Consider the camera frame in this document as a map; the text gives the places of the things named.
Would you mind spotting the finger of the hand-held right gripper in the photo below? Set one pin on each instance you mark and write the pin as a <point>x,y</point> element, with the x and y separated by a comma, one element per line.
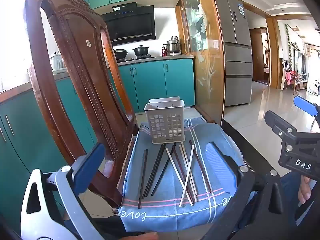
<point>275,121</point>
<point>303,105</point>

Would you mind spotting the pink garment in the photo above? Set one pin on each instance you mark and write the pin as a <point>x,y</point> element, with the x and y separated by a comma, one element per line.
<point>288,77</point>

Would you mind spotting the black cooking pot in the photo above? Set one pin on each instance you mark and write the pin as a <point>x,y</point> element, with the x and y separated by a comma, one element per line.
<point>141,52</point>

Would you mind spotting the wooden interior door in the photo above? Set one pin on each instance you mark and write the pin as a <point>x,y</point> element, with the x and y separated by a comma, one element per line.
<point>256,55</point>

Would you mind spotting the cream chopstick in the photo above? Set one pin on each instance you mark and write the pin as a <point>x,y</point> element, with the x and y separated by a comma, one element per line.
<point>183,192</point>
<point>186,160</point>
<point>175,166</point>

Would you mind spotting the large steel pot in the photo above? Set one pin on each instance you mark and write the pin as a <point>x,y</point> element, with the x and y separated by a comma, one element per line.
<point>173,47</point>

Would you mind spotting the person's right hand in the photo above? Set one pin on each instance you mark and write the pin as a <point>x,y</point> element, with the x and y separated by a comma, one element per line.
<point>305,190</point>

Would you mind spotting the dark brown chopstick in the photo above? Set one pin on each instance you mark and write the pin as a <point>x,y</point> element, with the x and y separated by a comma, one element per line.
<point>178,161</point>
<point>200,166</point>

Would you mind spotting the blue striped cloth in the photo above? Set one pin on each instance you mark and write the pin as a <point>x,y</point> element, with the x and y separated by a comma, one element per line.
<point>162,212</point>

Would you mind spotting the small steel pot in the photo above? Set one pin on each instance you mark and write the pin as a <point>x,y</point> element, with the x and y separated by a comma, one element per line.
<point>175,39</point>

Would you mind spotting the thin black chopstick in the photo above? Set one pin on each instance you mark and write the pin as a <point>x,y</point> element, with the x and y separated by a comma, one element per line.
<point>143,177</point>

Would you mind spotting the black wok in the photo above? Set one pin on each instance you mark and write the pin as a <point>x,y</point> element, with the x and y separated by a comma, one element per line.
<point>121,53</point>

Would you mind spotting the etched glass sliding door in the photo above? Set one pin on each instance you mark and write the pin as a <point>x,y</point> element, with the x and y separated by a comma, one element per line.
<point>200,55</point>

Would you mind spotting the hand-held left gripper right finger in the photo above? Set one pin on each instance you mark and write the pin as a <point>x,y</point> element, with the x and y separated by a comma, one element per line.
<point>225,172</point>

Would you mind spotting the red bottle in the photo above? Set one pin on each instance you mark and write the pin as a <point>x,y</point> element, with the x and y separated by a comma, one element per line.
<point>164,52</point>

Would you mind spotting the grey plastic utensil basket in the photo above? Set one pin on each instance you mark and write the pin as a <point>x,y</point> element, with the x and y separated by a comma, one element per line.
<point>163,106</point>

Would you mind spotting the silver refrigerator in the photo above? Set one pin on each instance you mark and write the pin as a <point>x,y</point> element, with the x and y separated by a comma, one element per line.
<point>237,67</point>

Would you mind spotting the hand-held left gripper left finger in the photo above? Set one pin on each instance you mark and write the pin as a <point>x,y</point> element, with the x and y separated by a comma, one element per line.
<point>91,167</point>

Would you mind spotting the green hanging vine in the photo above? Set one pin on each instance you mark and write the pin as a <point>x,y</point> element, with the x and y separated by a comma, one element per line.
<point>288,45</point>

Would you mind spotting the grey kitchen countertop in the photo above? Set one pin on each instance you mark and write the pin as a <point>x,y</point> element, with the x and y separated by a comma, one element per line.
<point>175,56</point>

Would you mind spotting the carved wooden chair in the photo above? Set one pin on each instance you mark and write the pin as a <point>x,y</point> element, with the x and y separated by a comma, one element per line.
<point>82,62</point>

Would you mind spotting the black range hood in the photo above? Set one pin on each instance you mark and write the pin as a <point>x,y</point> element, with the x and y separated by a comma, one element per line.
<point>130,25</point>

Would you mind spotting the white dish rack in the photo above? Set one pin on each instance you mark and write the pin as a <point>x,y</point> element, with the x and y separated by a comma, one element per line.
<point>57,63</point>

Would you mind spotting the bright window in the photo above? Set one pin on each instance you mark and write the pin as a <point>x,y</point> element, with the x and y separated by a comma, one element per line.
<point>15,42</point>

